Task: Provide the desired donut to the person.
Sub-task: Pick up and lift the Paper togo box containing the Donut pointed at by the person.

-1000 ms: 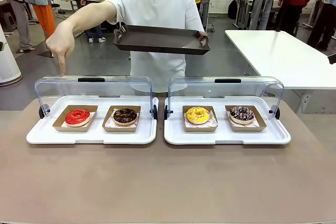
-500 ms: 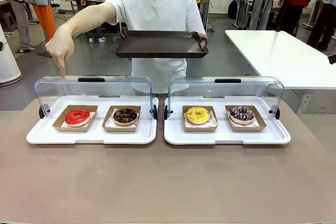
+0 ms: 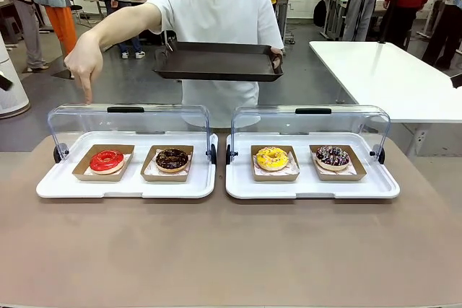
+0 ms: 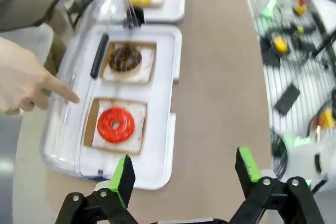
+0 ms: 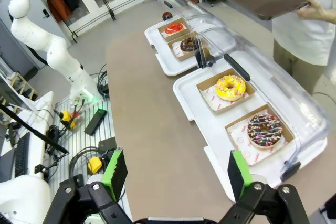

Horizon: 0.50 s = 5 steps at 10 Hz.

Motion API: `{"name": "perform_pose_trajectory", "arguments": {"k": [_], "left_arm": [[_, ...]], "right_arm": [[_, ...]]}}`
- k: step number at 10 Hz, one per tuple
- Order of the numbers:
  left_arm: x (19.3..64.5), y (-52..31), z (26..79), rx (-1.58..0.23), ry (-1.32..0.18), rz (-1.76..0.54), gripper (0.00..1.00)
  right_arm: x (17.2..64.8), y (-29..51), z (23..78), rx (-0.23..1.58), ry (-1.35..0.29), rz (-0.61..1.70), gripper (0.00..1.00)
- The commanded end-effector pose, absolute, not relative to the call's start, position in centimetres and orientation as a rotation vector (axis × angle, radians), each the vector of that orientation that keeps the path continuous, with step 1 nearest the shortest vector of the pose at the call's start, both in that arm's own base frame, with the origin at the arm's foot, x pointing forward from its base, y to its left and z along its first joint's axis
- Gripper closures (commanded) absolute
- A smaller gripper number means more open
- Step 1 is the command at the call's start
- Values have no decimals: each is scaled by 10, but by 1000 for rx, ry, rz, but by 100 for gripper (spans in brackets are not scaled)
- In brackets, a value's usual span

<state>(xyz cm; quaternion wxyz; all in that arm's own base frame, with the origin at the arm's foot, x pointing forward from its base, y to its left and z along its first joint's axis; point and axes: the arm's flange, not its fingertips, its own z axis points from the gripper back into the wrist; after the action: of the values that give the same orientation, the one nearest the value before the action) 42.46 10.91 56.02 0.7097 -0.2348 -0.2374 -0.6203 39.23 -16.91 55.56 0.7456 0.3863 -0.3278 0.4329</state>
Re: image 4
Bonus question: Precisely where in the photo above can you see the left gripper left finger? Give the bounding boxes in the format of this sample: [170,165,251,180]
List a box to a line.
[54,154,137,224]

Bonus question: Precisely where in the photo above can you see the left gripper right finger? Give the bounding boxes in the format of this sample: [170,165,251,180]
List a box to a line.
[228,146,316,224]

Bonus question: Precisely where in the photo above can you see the red glazed donut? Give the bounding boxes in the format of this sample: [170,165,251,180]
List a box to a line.
[97,106,136,145]

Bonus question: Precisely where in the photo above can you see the chocolate striped donut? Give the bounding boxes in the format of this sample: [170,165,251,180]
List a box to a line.
[109,45,142,72]

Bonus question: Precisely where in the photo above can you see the person's olive trousers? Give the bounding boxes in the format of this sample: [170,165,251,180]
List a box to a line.
[43,48,68,77]

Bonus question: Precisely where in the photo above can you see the person in white shirt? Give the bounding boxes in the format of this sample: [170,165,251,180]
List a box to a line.
[0,22,55,59]

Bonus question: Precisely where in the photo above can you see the person's right hand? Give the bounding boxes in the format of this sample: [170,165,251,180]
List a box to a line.
[0,36,81,116]

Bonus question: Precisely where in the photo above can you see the long flat black box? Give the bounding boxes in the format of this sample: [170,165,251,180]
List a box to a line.
[274,82,301,116]

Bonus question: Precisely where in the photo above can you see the yellow emergency stop button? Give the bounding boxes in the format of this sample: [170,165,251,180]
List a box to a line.
[295,0,308,15]
[313,107,336,130]
[272,37,289,53]

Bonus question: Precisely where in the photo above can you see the white grated floor platform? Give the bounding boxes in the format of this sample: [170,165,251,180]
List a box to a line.
[246,0,336,156]

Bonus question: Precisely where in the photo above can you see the black boom pole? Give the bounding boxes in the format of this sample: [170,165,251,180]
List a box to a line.
[311,13,336,57]

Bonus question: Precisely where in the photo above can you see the white desk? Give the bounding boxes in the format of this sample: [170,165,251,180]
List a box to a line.
[309,0,336,33]

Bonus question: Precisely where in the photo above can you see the black stand base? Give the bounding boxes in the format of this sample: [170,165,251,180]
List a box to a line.
[65,0,97,23]

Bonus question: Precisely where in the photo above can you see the black cable bundle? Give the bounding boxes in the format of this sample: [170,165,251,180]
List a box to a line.
[269,131,289,182]

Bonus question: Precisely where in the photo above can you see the black coiled cable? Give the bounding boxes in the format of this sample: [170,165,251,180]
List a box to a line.
[253,13,316,66]

